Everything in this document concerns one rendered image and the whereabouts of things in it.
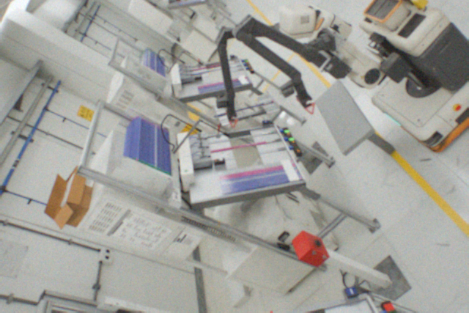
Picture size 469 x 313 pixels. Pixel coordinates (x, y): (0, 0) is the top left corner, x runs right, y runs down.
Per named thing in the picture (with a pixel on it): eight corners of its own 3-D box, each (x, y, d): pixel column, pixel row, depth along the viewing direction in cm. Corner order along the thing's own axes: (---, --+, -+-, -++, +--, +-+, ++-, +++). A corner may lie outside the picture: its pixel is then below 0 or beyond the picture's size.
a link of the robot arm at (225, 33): (219, 31, 207) (215, 23, 214) (218, 52, 216) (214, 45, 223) (290, 28, 218) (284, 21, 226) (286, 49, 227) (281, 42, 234)
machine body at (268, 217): (310, 185, 321) (259, 157, 293) (344, 248, 263) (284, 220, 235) (264, 231, 342) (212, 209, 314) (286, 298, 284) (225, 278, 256)
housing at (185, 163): (190, 146, 273) (187, 131, 265) (196, 190, 232) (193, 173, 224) (179, 149, 272) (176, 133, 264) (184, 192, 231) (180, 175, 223)
